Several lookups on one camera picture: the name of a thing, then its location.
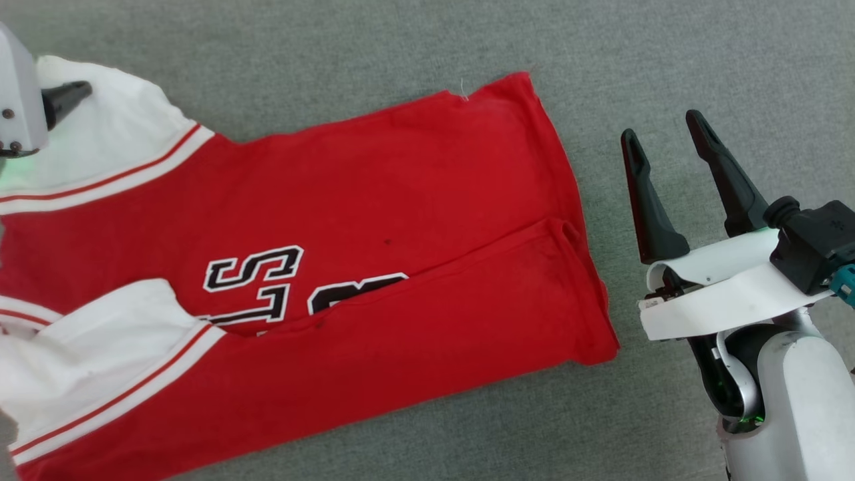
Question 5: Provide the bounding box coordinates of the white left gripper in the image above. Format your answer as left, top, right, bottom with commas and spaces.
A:
0, 23, 93, 159

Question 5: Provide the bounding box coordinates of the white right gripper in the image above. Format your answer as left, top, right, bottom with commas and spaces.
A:
621, 110, 836, 341

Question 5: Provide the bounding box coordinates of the red white Bulls jersey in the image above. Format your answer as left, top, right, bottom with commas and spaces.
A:
0, 55, 621, 481

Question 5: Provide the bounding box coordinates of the teal right camera connector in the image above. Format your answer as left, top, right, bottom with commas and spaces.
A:
828, 264, 855, 308

